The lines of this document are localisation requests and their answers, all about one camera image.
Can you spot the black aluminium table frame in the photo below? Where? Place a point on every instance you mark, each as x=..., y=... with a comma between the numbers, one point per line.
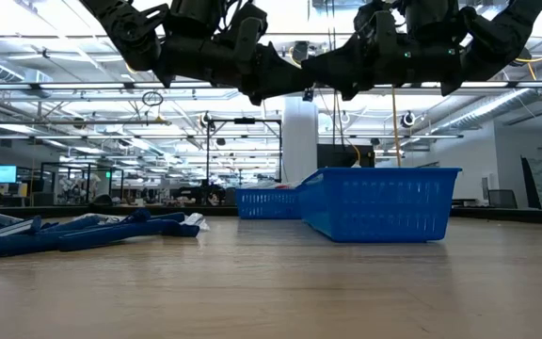
x=214, y=211

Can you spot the black background rig frame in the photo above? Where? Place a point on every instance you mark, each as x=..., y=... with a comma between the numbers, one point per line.
x=208, y=150

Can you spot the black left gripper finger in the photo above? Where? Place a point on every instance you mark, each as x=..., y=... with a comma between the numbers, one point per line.
x=258, y=96
x=285, y=70

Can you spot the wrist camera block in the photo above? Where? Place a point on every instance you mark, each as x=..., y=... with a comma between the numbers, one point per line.
x=248, y=37
x=384, y=28

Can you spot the dark blue screws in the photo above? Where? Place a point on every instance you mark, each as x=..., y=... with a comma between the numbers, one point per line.
x=120, y=233

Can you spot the white blue toothbrush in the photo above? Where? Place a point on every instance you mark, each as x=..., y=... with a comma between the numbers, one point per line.
x=275, y=185

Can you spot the silver screws bundle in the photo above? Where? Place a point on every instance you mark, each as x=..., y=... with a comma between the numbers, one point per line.
x=196, y=220

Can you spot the dark leaning board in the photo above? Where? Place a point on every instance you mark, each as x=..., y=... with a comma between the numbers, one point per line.
x=530, y=188

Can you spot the black panel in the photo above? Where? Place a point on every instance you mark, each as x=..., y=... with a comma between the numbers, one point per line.
x=341, y=157

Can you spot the small white toothpaste tube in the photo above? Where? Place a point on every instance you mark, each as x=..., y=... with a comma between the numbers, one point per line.
x=99, y=217

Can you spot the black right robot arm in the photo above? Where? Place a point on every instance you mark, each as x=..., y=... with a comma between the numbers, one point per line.
x=497, y=33

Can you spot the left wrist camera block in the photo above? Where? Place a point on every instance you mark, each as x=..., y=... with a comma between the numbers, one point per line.
x=248, y=37

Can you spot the white pillar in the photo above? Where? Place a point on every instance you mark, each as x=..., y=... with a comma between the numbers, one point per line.
x=299, y=141

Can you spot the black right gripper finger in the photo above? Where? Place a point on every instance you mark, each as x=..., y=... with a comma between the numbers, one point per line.
x=332, y=68
x=350, y=93

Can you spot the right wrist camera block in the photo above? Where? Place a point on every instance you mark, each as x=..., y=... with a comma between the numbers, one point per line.
x=384, y=28

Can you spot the black mesh chair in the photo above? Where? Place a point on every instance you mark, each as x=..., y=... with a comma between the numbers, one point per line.
x=501, y=198

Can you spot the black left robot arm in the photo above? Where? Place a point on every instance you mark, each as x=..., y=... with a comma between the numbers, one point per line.
x=130, y=33

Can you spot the blue slotted plastic basket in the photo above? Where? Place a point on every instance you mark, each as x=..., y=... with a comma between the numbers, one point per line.
x=302, y=200
x=384, y=207
x=266, y=203

